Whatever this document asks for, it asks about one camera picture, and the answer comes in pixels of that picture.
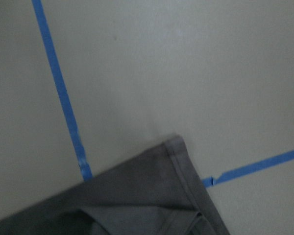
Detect dark brown t-shirt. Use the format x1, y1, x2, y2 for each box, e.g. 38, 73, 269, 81
0, 136, 229, 235

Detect blue tape grid lines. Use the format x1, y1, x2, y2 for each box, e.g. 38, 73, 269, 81
32, 0, 294, 188

